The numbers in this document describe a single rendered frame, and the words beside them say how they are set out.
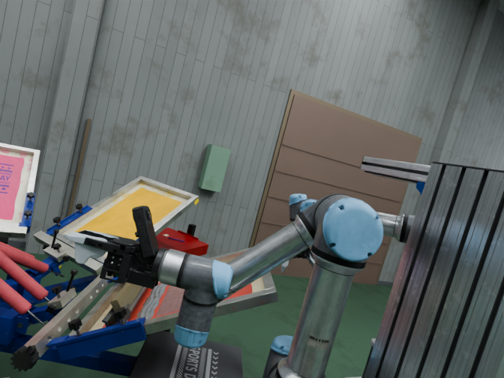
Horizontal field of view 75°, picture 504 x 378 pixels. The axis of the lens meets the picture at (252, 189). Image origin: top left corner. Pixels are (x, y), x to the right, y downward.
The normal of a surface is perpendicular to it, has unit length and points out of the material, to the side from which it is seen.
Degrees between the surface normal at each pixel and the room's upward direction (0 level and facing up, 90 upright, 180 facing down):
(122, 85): 90
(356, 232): 82
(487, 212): 90
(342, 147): 90
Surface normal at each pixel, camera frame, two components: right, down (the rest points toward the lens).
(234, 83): 0.37, 0.19
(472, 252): -0.89, -0.19
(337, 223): 0.01, -0.04
